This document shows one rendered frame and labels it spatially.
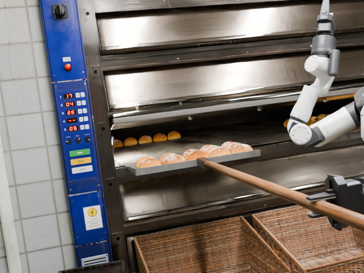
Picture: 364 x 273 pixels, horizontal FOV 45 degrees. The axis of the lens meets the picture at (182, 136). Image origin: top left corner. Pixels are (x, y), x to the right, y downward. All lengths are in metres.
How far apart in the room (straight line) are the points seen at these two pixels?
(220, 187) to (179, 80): 0.56
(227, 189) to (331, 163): 0.60
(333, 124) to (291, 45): 0.75
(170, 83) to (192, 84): 0.11
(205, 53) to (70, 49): 0.63
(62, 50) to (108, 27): 0.24
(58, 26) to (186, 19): 0.59
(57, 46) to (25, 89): 0.23
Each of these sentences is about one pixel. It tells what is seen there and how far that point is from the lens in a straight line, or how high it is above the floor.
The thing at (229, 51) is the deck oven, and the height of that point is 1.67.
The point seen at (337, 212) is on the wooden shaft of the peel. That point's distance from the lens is 0.97.
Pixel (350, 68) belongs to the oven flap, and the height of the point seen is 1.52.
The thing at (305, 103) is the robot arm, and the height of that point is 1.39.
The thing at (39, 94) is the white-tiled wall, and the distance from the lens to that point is 2.04.
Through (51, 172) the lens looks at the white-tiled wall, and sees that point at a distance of 2.06.
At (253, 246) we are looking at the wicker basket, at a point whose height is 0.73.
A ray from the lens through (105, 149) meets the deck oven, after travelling 2.06.
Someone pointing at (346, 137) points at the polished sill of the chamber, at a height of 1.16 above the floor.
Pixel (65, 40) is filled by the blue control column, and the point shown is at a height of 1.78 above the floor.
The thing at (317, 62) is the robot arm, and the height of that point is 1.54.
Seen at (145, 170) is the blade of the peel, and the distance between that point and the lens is 1.79.
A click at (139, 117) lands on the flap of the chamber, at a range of 1.92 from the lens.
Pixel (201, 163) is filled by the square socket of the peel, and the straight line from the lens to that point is 1.77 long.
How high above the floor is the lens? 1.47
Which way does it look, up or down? 5 degrees down
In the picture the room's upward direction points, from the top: 7 degrees counter-clockwise
